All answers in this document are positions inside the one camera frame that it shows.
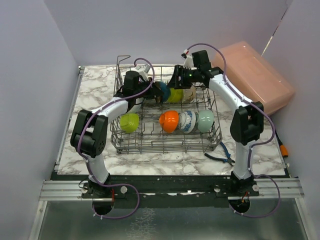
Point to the orange black tool handle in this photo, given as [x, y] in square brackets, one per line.
[283, 150]

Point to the blue handled pliers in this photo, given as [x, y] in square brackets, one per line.
[223, 155]

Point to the lime green square bowl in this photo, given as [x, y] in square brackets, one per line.
[129, 122]

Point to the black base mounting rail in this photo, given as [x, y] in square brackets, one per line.
[146, 191]

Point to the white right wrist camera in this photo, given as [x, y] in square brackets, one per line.
[188, 60]

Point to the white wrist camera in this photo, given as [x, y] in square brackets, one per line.
[143, 71]
[188, 60]

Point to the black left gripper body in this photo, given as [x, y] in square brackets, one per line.
[142, 86]

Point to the yellow green round bowl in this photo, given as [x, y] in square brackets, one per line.
[176, 95]

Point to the orange bowl white inside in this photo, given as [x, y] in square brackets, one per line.
[169, 121]

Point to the pink translucent plastic storage box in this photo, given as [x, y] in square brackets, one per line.
[250, 73]

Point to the white blue floral bowl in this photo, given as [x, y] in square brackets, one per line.
[187, 121]

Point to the dark blue glazed bowl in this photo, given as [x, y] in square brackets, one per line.
[165, 89]

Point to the cream white plain bowl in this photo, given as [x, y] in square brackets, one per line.
[135, 105]

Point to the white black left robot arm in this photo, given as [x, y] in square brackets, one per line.
[89, 135]

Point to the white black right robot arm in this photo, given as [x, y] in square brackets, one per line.
[248, 116]

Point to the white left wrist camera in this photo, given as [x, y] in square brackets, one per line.
[143, 71]

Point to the grey wire dish rack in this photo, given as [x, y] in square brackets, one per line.
[151, 138]

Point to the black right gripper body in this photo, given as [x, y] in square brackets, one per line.
[187, 76]

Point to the brown beige bowl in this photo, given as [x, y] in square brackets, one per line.
[188, 95]

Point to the aluminium extrusion frame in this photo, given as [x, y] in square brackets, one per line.
[56, 190]

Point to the mint green ceramic bowl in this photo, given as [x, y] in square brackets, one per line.
[204, 120]

